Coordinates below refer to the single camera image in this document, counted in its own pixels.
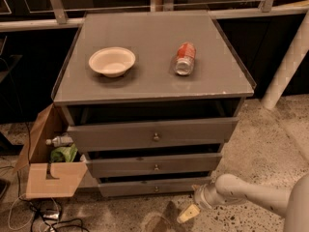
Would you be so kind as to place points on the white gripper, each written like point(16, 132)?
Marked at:
point(200, 197)

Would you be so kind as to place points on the grey bottom drawer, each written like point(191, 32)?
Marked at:
point(151, 187)

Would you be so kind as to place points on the grey drawer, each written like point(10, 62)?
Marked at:
point(101, 168)
point(151, 187)
point(141, 135)

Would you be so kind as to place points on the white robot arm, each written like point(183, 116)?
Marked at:
point(290, 204)

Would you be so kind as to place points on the grey middle drawer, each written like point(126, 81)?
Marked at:
point(101, 168)

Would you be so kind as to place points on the grey top drawer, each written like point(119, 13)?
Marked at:
point(141, 135)

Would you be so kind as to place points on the grey drawer cabinet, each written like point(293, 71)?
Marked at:
point(151, 91)

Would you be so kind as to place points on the green plastic bag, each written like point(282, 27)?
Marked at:
point(63, 154)

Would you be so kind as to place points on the brown cardboard box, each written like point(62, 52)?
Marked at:
point(46, 179)

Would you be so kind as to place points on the clear plastic bottle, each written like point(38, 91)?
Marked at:
point(59, 141)

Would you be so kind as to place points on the red soda can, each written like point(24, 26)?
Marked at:
point(185, 59)

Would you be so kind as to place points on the white paper bowl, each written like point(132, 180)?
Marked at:
point(112, 61)

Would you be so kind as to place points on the white slanted pole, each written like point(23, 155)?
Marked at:
point(289, 65)

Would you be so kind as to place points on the metal window rail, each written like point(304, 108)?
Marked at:
point(25, 15)

